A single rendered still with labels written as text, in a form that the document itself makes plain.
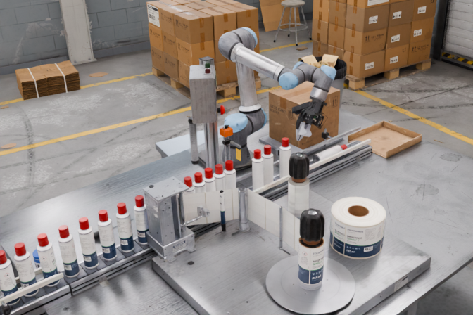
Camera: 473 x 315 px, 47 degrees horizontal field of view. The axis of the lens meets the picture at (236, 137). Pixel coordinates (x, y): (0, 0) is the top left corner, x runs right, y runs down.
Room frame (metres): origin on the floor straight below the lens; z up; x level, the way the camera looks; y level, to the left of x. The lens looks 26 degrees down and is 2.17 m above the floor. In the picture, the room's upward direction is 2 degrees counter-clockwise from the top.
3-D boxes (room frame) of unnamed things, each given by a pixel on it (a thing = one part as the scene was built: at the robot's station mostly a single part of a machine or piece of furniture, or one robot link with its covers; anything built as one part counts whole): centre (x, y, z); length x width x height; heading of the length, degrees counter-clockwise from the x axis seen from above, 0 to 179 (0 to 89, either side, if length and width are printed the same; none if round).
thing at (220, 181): (2.01, 0.08, 0.98); 0.05 x 0.05 x 0.20
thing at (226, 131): (2.11, 0.03, 1.05); 0.10 x 0.04 x 0.33; 37
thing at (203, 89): (2.08, 0.12, 1.38); 0.17 x 0.10 x 0.19; 2
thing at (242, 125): (2.51, 0.00, 1.02); 0.13 x 0.12 x 0.14; 142
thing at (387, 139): (2.68, -0.81, 0.85); 0.30 x 0.26 x 0.04; 127
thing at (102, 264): (2.08, -0.01, 0.86); 1.65 x 0.08 x 0.04; 127
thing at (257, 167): (2.13, -0.09, 0.98); 0.05 x 0.05 x 0.20
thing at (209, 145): (2.16, 0.11, 1.16); 0.04 x 0.04 x 0.67; 37
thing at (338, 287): (1.49, -0.24, 0.89); 0.31 x 0.31 x 0.01
